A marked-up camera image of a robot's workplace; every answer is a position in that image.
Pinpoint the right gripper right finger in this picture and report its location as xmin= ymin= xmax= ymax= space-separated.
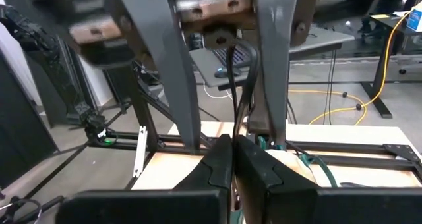
xmin=235 ymin=134 xmax=422 ymax=224

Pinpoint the white plastic bracket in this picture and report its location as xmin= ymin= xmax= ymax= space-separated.
xmin=133 ymin=125 xmax=148 ymax=179

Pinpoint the yellow extension cable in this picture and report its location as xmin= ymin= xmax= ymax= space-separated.
xmin=289 ymin=6 xmax=422 ymax=126

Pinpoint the black computer mouse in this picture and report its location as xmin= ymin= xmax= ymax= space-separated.
xmin=213 ymin=67 xmax=243 ymax=80

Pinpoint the gray keyboard tray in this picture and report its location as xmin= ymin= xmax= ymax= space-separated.
xmin=189 ymin=25 xmax=356 ymax=90

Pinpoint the black monitor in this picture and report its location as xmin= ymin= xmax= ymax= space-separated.
xmin=0 ymin=49 xmax=59 ymax=188

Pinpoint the black keyboard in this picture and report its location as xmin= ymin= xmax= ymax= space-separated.
xmin=212 ymin=45 xmax=253 ymax=68

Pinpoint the cream canvas green-trimmed garden bag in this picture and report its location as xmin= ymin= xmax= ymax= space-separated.
xmin=256 ymin=134 xmax=340 ymax=188

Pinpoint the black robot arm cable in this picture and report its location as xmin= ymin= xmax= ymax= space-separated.
xmin=226 ymin=42 xmax=260 ymax=141

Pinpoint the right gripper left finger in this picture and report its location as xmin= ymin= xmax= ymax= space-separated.
xmin=55 ymin=134 xmax=234 ymax=224

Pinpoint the blue and white box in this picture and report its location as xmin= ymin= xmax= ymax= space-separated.
xmin=406 ymin=9 xmax=422 ymax=33

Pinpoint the black office desk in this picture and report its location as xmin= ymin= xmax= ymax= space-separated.
xmin=361 ymin=13 xmax=422 ymax=119

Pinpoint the black aluminium table frame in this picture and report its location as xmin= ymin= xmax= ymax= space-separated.
xmin=88 ymin=131 xmax=422 ymax=182

